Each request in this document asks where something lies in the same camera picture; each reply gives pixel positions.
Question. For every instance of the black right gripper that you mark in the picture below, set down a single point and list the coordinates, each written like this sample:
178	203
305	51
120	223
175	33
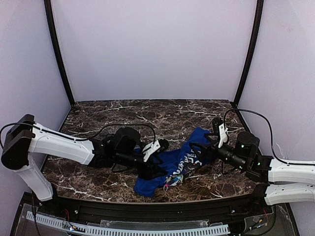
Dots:
212	150

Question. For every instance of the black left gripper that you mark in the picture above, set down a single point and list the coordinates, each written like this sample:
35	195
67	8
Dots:
149	164

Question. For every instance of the blue printed t-shirt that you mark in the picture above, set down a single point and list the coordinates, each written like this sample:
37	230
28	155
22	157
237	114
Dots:
180	161

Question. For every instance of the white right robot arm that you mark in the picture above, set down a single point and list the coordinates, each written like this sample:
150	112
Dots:
284	182

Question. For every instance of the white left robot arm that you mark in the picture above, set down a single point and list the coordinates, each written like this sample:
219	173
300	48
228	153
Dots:
27	136

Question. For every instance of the rainbow flower plush brooch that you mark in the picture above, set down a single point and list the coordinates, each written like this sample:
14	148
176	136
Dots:
173	181

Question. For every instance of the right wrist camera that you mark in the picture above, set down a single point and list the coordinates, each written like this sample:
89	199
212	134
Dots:
243	151

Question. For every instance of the white slotted cable duct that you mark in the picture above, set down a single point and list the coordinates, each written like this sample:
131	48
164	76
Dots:
120	228

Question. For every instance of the black front aluminium rail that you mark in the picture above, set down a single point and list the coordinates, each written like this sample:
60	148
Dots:
230	209

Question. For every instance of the right black frame post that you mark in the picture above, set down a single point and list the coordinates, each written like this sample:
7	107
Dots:
250	51

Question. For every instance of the black frame post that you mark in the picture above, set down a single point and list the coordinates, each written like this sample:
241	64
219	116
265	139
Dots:
57	50
250	51

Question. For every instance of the left black frame post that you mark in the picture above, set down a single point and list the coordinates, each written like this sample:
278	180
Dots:
57	50

